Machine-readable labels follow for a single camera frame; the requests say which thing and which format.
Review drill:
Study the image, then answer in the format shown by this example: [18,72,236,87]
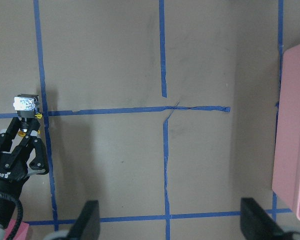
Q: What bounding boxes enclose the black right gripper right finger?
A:
[240,197,290,240]

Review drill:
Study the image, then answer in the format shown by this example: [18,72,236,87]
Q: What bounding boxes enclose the pink plastic bin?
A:
[272,44,300,220]

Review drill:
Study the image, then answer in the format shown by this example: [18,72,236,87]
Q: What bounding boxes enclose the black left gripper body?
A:
[0,147,49,188]

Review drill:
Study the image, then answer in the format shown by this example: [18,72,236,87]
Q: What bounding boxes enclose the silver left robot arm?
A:
[0,114,50,240]

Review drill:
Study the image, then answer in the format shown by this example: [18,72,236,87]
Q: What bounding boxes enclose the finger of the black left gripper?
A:
[0,117,21,152]
[9,134,49,173]

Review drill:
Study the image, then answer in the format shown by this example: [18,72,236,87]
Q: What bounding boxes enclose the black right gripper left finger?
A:
[67,200,101,240]

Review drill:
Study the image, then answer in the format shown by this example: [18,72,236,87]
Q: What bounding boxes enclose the pink cube near arm base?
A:
[3,219,30,240]

